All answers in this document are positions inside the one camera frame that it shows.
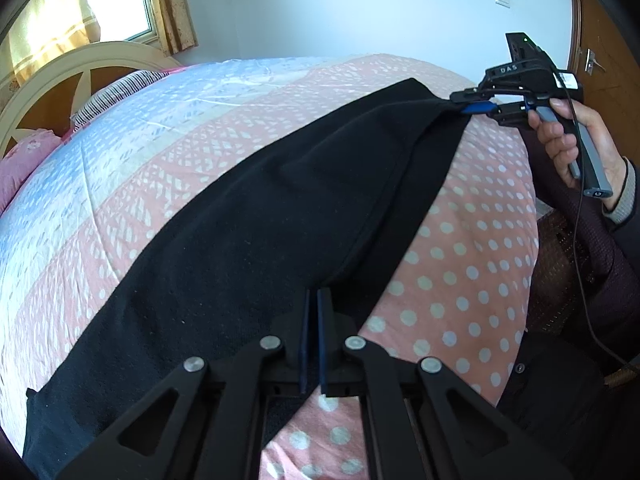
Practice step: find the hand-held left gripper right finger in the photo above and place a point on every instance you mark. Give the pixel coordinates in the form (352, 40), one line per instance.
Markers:
(324, 340)

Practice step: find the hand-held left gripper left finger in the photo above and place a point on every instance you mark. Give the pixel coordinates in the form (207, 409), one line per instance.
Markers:
(303, 340)

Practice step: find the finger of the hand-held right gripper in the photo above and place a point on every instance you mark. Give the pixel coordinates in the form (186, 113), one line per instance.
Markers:
(477, 108)
(465, 95)

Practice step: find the black pants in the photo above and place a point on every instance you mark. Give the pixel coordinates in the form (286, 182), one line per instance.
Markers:
(250, 210)

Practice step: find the person's right forearm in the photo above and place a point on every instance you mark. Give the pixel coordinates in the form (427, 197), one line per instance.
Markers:
(625, 195)

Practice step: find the person's right hand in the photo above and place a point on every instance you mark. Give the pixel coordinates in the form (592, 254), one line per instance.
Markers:
(555, 140)

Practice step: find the brown wooden door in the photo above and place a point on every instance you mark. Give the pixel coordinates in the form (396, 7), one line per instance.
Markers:
(607, 35)

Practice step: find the person's dark jacket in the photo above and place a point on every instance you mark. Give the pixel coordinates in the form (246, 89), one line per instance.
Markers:
(615, 270)

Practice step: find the pink and blue dotted blanket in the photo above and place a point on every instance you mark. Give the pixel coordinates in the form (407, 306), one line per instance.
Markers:
(150, 135)

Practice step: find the narrow yellow curtain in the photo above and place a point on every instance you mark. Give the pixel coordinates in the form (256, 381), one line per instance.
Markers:
(172, 10)

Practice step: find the striped pillow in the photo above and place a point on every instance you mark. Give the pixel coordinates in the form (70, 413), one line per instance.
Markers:
(110, 95)

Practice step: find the pink pillow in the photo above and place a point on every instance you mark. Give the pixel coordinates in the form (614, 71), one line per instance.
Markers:
(25, 160)

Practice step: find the cream wooden headboard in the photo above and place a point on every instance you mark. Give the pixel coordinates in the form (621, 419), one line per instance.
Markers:
(50, 67)

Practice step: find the wide yellow curtain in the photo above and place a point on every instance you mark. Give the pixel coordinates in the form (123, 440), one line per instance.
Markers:
(45, 15)

